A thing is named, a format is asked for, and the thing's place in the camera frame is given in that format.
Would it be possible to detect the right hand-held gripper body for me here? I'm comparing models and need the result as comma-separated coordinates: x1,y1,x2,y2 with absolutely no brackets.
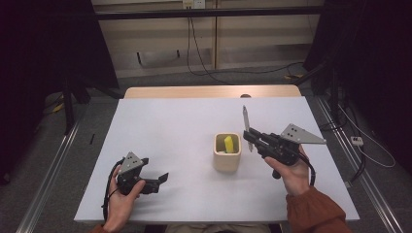
258,123,327,167

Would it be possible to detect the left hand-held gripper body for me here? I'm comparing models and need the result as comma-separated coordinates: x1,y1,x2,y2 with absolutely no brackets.
116,150,148,196

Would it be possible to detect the yellow highlighter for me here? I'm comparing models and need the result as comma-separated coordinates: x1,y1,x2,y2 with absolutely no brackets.
223,135,235,154

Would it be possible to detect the beige square pen holder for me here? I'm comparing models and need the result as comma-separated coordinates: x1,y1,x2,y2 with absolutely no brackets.
212,131,242,173

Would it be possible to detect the person's right hand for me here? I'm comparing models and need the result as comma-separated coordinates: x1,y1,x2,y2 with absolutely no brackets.
263,145,312,198

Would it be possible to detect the person's left hand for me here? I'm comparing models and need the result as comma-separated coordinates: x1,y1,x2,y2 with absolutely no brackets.
102,164,147,230

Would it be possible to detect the white table cover sheet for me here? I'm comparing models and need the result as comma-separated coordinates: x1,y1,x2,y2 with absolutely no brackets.
73,96,361,224

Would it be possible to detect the light wooden table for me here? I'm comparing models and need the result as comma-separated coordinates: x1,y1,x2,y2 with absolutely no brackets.
123,84,302,100

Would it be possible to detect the black metal stand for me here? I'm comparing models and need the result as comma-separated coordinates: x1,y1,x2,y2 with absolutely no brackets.
291,61,343,127
61,77,92,136

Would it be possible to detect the black horizontal metal bar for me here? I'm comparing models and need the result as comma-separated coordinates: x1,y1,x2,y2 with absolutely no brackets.
93,5,325,21

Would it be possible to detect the black curtain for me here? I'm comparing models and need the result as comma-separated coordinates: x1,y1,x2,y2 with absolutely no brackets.
304,0,412,176
0,0,120,183

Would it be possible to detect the left hand-held gripper black cable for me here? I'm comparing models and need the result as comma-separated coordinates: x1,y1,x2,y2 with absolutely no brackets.
101,157,126,222

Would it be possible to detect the hand-held gripper black cable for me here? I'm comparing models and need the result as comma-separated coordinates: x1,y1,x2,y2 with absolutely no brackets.
297,151,317,187
101,157,126,222

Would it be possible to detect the right hand-held gripper black cable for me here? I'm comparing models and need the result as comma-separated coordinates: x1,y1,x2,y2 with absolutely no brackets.
297,151,317,187

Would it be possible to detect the black floor cable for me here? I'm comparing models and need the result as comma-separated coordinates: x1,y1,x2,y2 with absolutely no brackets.
319,96,367,183

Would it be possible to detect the metal floor rail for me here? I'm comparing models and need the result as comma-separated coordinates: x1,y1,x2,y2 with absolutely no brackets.
16,113,83,233
315,96,404,233

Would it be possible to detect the white floor cable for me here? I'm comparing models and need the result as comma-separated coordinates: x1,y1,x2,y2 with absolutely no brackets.
336,104,396,169

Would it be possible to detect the thin black hanging cable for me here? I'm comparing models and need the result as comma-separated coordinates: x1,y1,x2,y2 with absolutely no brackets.
186,17,305,78
189,17,233,85

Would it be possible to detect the white wall socket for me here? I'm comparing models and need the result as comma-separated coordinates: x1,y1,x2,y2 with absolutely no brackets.
182,0,207,10

